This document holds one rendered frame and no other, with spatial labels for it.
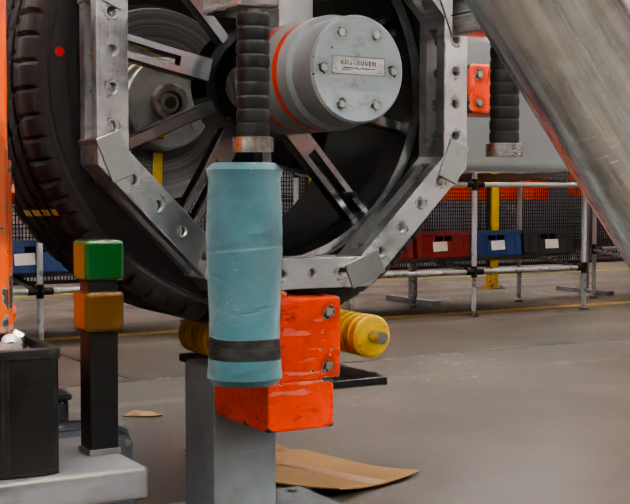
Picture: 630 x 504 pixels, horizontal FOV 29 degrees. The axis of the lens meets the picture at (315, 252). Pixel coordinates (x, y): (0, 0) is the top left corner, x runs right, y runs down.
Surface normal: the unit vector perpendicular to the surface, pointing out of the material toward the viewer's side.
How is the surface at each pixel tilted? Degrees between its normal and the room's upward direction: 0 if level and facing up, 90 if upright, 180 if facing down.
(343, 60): 90
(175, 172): 90
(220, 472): 90
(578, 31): 113
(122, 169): 90
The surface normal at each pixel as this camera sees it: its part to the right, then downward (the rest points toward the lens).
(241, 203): -0.04, 0.01
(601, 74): -0.07, 0.44
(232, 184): -0.25, 0.00
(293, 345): 0.50, 0.04
